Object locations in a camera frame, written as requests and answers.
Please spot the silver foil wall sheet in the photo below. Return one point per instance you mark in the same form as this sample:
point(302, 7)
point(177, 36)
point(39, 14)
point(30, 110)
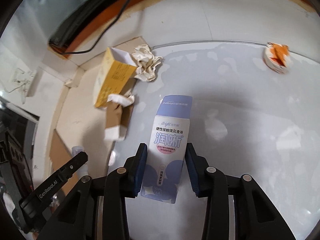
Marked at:
point(32, 24)

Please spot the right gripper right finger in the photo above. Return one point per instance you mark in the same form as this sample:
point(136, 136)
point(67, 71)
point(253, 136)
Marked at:
point(200, 178)

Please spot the orange white jelly cup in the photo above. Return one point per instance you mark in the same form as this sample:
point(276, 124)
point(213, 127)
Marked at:
point(277, 57)

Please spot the yellow carton box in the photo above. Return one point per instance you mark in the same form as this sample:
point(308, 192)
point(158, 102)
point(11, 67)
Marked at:
point(115, 70)

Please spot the purple white eye-drop box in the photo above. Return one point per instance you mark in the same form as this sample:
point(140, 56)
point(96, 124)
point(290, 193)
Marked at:
point(166, 150)

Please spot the crumpled white tissue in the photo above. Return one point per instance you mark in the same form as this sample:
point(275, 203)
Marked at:
point(146, 63)

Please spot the white plastic bottle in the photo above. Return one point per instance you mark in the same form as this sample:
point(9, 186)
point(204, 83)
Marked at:
point(81, 163)

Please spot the brown cardboard sheet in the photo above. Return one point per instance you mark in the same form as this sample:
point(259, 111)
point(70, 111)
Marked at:
point(60, 155)

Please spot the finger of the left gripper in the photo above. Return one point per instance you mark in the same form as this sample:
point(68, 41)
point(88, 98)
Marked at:
point(65, 172)

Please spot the torn brown paper cup sleeve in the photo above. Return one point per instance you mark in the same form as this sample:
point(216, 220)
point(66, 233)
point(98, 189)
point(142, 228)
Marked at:
point(118, 114)

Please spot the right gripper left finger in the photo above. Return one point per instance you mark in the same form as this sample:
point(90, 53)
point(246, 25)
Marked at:
point(135, 167)

